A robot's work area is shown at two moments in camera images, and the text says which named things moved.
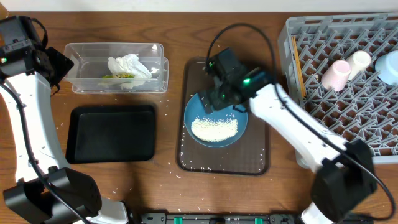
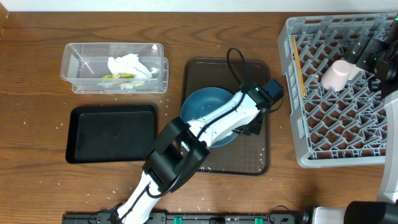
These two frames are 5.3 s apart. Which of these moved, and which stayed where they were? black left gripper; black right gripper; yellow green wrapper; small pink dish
Moved: black right gripper; black left gripper
Stayed: small pink dish; yellow green wrapper
